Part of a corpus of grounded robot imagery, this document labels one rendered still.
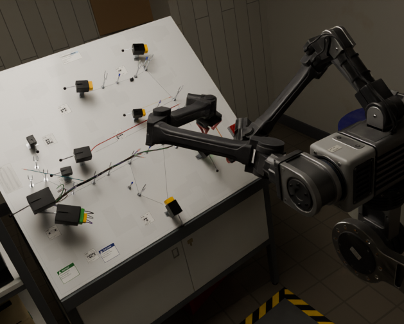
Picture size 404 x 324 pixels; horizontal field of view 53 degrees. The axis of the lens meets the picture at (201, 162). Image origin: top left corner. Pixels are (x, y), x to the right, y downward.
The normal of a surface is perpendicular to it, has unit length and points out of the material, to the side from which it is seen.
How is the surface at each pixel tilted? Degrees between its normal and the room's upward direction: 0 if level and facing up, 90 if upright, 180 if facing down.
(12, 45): 90
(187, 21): 90
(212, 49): 90
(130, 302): 90
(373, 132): 0
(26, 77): 48
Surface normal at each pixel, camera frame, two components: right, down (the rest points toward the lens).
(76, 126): 0.32, -0.33
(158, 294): 0.59, 0.32
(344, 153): -0.18, -0.84
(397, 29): -0.85, 0.39
